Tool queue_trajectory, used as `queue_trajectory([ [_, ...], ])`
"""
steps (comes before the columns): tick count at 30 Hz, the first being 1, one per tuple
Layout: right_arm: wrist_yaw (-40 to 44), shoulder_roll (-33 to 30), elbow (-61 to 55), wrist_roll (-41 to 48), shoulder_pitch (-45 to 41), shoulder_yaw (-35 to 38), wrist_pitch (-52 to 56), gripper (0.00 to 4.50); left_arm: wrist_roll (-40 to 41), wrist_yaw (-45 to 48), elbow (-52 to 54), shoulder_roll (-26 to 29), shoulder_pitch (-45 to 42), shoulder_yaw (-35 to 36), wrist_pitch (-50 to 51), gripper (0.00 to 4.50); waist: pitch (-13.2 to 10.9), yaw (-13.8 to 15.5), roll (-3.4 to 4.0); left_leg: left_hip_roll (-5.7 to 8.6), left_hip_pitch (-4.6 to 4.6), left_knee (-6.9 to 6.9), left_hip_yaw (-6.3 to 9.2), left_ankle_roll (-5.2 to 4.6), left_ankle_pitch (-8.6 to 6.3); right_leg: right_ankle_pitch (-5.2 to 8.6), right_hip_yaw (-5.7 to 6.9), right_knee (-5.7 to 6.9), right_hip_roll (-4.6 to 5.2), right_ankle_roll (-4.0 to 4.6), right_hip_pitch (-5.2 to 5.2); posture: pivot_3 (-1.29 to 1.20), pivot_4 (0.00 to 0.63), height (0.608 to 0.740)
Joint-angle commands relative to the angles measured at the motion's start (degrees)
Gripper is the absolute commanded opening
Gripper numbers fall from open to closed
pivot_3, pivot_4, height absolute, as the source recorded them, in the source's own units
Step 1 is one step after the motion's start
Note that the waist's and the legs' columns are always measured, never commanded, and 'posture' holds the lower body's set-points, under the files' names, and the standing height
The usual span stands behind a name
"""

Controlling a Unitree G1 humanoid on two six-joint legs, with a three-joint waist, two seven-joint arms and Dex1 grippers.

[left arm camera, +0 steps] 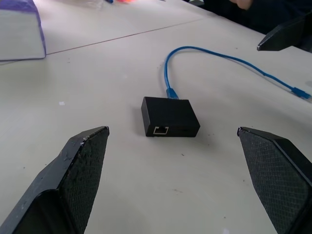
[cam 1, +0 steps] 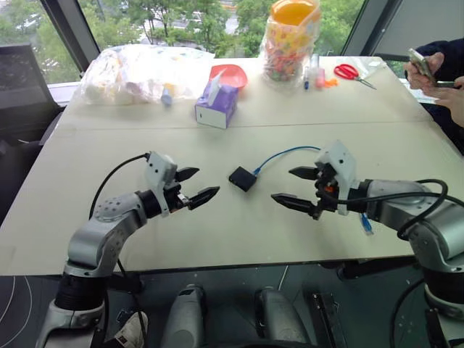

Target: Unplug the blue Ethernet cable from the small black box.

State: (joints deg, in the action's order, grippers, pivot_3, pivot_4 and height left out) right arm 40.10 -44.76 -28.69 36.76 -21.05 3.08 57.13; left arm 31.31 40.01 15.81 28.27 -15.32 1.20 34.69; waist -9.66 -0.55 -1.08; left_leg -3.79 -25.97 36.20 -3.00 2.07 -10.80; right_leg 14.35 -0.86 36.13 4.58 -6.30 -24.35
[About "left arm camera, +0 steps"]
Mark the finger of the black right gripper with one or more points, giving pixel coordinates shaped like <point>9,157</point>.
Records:
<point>285,34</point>

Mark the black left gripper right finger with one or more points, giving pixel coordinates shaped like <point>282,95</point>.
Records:
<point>275,175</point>

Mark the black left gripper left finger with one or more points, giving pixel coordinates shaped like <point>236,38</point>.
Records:
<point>73,180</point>

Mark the small black ethernet box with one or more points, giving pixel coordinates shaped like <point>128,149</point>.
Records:
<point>170,117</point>

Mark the person in dark clothes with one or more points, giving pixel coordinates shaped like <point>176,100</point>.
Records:
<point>258,12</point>

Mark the white and purple box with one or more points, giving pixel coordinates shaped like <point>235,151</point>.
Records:
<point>19,31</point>

